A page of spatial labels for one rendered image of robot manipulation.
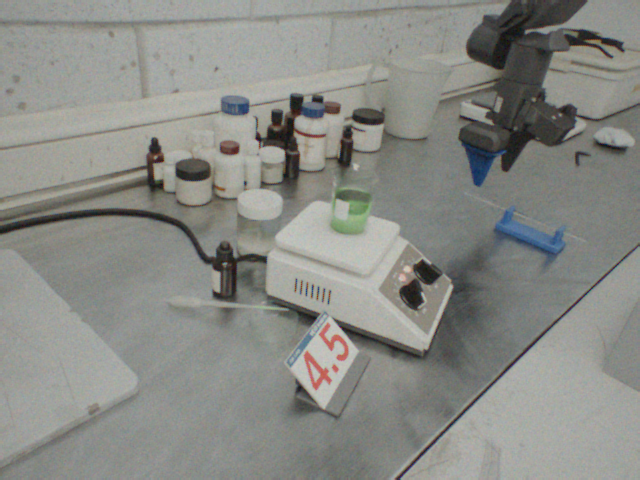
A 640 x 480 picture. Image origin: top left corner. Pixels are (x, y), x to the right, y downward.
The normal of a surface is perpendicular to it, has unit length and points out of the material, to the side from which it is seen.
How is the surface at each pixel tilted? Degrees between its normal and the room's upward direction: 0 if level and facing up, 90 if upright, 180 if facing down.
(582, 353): 0
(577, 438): 0
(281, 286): 90
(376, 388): 0
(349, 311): 90
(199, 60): 90
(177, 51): 90
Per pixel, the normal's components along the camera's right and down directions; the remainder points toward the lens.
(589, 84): -0.72, 0.35
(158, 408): 0.10, -0.85
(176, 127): 0.71, 0.42
